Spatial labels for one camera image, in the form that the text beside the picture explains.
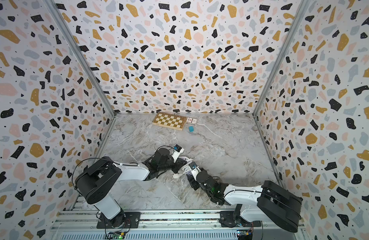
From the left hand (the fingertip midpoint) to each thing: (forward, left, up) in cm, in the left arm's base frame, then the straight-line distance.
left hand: (187, 163), depth 88 cm
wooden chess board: (+36, +13, -3) cm, 39 cm away
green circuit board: (-34, +33, -6) cm, 48 cm away
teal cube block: (+30, -3, -4) cm, 30 cm away
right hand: (-6, -2, 0) cm, 7 cm away
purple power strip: (-8, -2, 0) cm, 8 cm away
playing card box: (+38, -3, -5) cm, 38 cm away
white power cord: (-3, +1, -1) cm, 4 cm away
